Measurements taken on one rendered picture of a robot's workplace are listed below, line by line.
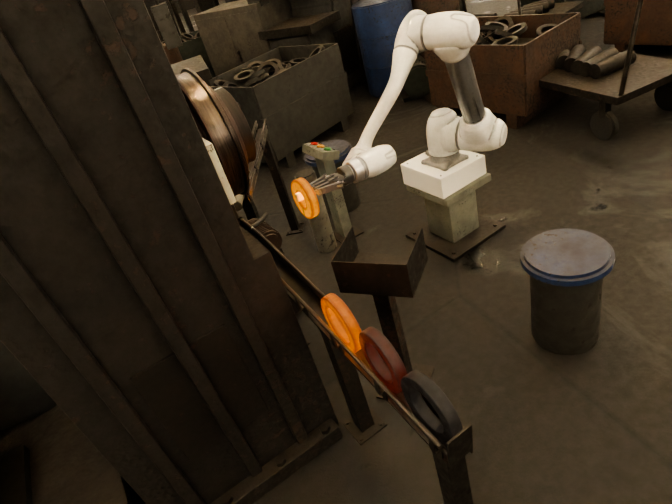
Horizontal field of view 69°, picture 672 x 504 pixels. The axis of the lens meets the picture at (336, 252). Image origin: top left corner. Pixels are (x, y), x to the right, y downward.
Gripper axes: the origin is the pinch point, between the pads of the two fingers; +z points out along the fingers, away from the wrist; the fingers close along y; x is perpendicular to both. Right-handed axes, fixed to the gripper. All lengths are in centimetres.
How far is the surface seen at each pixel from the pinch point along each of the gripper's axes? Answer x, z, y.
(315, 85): -27, -132, 228
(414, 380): -11, 22, -87
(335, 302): -7, 22, -53
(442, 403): -12, 21, -94
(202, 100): 42.1, 23.3, 4.6
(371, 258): -23.3, -9.3, -23.2
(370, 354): -20, 21, -65
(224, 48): -9, -136, 439
